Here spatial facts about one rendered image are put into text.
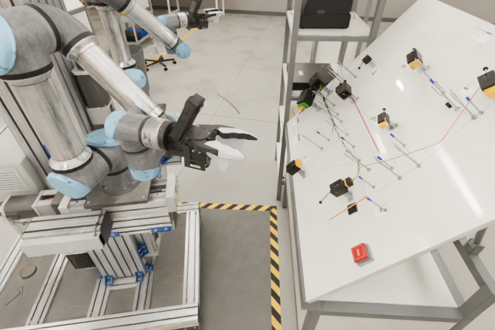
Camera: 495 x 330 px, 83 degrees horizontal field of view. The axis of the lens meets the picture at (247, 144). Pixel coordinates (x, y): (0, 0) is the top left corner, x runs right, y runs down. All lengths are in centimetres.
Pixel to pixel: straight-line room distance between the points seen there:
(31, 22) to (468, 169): 118
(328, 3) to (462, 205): 128
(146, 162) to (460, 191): 87
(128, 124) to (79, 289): 159
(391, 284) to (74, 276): 181
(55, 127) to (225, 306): 158
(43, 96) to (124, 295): 144
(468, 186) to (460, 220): 10
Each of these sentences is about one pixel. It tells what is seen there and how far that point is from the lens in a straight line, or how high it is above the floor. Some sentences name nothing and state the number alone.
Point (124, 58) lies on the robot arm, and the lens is 157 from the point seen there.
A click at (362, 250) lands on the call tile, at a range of 104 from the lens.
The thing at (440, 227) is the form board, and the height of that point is 129.
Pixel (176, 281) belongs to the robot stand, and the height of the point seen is 21.
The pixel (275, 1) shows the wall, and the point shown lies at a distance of 846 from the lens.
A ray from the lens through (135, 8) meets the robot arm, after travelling 140.
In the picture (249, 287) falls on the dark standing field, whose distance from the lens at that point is 215.
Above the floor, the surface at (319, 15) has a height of 154.
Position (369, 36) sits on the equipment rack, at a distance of 189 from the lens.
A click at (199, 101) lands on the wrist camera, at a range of 60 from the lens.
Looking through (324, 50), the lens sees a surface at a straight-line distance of 413.
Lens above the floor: 195
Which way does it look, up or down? 38 degrees down
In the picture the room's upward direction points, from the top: straight up
